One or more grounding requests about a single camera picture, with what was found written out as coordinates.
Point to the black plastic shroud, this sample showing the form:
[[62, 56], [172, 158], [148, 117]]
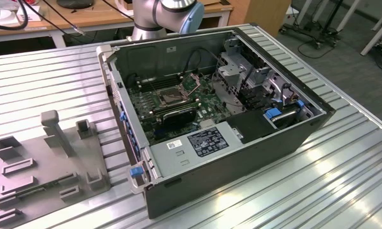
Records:
[[252, 125]]

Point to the open cardboard box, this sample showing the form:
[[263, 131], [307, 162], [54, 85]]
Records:
[[125, 9]]

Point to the hard disk in blue carrier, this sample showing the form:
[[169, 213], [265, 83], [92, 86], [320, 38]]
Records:
[[272, 113]]

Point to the silver chipset heatsink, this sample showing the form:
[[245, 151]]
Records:
[[208, 124]]

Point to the black monitor base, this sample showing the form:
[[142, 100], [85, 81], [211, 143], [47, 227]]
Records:
[[77, 3]]

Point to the blue case latch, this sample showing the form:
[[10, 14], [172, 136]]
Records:
[[137, 172]]

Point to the black wheeled stand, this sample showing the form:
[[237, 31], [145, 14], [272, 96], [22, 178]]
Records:
[[331, 16]]

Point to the small blue plastic clip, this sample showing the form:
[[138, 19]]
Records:
[[300, 104]]

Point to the wooden cabinet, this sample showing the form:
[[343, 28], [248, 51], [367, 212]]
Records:
[[268, 16]]

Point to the blue retention clip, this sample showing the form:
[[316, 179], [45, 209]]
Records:
[[122, 115]]

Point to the grey power supply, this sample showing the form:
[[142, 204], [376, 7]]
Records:
[[176, 157]]

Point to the grey parts rack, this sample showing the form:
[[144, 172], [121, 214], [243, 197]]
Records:
[[84, 162]]

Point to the CPU socket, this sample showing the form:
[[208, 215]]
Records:
[[170, 96]]

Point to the white round dish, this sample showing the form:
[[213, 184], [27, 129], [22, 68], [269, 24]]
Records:
[[6, 14]]

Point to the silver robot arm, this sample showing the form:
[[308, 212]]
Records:
[[146, 14]]

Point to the silver drive cage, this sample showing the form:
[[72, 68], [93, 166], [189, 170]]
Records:
[[231, 71]]

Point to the red packet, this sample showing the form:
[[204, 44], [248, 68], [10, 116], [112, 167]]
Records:
[[31, 2]]

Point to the black RAM slot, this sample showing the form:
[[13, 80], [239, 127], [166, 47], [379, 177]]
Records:
[[160, 88], [160, 85], [160, 79], [160, 82]]

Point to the green RAM stick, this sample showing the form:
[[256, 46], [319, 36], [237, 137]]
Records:
[[35, 190]]

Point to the black PC case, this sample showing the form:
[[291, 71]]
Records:
[[227, 171]]

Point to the green motherboard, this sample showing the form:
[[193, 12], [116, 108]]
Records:
[[211, 95]]

